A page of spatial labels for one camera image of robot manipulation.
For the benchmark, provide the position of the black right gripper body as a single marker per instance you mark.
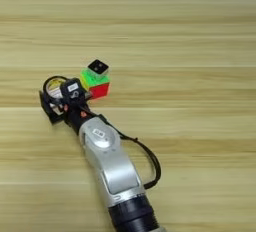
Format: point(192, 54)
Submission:
point(75, 114)

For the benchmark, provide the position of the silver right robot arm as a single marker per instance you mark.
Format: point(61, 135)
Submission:
point(113, 169)

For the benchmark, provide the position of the multicoloured puzzle cube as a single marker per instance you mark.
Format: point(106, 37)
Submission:
point(98, 87)

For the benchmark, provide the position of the small black and white cube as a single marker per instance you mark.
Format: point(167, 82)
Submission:
point(98, 68)

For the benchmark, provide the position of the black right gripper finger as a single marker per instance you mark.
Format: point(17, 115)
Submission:
point(88, 95)
point(46, 107)

